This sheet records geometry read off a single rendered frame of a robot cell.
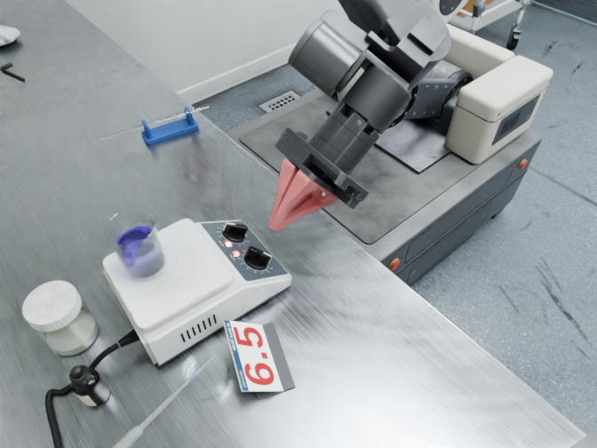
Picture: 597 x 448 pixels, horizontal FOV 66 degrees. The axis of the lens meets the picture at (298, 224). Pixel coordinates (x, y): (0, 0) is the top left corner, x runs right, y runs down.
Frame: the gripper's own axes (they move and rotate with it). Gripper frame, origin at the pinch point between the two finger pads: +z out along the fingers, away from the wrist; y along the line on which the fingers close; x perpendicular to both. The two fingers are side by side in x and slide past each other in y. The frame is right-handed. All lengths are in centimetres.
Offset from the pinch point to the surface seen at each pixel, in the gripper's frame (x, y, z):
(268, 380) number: 4.4, 9.7, 14.5
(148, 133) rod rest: 8.1, -40.1, 7.7
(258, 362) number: 4.1, 7.3, 14.1
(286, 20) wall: 120, -160, -46
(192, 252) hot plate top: -1.4, -6.1, 9.8
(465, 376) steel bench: 18.1, 22.3, 0.6
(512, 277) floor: 127, -2, -15
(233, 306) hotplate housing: 2.9, 0.5, 11.8
